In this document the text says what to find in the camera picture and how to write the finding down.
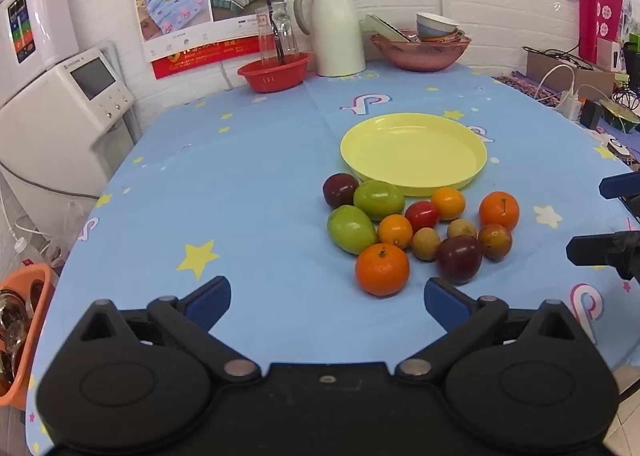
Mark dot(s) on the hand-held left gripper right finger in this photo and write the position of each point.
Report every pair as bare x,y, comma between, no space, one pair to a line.
442,298

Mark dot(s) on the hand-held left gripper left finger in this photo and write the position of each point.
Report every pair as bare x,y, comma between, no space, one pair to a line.
210,298

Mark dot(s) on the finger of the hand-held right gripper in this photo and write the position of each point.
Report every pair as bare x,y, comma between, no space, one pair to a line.
600,250
620,186

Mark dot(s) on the dark plum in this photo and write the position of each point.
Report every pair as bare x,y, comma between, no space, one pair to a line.
459,258
340,190

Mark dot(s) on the small brown kiwi fruit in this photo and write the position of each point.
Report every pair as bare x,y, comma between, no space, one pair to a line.
426,244

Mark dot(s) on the orange tangerine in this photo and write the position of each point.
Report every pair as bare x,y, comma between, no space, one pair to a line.
499,210
382,270

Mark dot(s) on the brown longan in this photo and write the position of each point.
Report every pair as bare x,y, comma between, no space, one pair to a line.
461,227

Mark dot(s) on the reddish plum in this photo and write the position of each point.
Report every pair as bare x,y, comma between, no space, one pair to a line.
494,241

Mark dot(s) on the orange kumquat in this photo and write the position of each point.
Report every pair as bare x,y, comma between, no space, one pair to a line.
448,202
394,231

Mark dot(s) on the red cherry tomato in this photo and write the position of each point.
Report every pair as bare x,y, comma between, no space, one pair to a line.
421,215

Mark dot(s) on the green mango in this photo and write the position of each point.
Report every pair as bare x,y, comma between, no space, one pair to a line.
379,197

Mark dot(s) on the yellow plastic plate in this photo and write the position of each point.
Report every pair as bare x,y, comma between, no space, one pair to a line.
412,151

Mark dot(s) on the white round device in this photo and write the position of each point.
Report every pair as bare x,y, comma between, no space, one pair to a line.
617,147

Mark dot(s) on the black power adapter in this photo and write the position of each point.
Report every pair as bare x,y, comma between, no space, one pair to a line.
591,114

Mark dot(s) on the white charger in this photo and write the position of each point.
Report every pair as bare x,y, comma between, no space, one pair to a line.
570,105

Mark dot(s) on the cardboard box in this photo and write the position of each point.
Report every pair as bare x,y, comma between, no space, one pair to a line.
555,71

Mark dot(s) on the small kraft box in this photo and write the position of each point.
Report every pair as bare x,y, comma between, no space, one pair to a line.
610,53

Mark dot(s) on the orange plastic basket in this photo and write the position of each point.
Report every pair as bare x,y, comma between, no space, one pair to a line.
37,316

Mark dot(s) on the red gift bag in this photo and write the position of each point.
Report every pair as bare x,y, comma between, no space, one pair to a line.
597,11

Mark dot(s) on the metal lids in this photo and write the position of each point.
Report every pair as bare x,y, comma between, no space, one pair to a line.
11,321

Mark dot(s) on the white machine with screen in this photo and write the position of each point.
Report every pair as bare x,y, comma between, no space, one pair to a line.
55,136

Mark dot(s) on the red plastic basket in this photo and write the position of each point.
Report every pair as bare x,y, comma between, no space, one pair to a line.
274,76

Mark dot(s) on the stack of small bowls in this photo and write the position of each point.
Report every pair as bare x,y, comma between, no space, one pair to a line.
436,23

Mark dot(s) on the clear glass cup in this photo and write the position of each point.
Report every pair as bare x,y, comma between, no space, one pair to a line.
287,33
264,36

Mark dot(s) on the pale green dish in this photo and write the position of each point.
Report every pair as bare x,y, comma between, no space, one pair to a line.
380,28

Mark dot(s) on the white thermos jug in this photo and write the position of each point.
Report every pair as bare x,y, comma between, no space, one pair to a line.
337,31

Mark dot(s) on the white water purifier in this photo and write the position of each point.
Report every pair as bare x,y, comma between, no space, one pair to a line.
42,16

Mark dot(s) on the wall poster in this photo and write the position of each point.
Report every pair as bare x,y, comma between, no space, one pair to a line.
170,1

